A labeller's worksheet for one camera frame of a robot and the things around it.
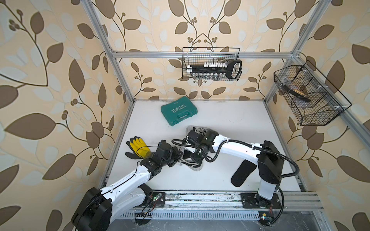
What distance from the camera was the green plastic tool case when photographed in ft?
3.55

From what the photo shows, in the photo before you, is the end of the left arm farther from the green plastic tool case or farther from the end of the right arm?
the green plastic tool case

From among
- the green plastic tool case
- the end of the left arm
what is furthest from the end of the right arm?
the green plastic tool case
